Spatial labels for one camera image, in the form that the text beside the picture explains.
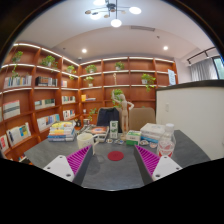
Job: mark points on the green white tall carton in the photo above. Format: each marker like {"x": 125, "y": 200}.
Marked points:
{"x": 114, "y": 129}

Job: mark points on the green white small box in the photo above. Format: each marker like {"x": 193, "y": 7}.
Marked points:
{"x": 133, "y": 137}

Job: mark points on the wooden wall bookshelf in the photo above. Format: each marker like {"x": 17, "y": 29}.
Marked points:
{"x": 38, "y": 86}

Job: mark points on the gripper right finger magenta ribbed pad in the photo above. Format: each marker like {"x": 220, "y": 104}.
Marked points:
{"x": 152, "y": 167}

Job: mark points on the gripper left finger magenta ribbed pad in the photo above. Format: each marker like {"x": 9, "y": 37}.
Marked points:
{"x": 72, "y": 167}

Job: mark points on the ceiling chandelier lamp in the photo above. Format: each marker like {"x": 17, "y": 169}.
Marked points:
{"x": 107, "y": 7}

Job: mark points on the potted plant behind mannequin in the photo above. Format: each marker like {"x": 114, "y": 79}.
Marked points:
{"x": 115, "y": 96}

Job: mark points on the white counter partition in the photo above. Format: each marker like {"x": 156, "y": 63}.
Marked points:
{"x": 197, "y": 109}

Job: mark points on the stack of white boxes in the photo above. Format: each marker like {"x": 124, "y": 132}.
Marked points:
{"x": 152, "y": 132}

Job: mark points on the grey window curtain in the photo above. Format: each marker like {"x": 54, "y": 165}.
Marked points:
{"x": 203, "y": 70}

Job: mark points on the red round coaster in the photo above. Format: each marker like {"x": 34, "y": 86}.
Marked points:
{"x": 115, "y": 156}

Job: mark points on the wooden artist mannequin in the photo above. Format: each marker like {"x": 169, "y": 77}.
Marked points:
{"x": 126, "y": 107}

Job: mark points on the clear plastic water bottle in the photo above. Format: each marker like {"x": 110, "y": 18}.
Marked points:
{"x": 167, "y": 142}

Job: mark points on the white ceramic mug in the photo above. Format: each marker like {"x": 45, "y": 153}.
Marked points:
{"x": 86, "y": 139}

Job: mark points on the beige chair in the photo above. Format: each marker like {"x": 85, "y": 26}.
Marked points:
{"x": 138, "y": 117}

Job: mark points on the stack of colourful books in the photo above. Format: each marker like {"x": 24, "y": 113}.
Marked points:
{"x": 62, "y": 131}

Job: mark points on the book with orange cover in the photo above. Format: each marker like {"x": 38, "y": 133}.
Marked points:
{"x": 102, "y": 131}

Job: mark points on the dark blue chair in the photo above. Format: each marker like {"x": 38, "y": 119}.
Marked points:
{"x": 106, "y": 115}

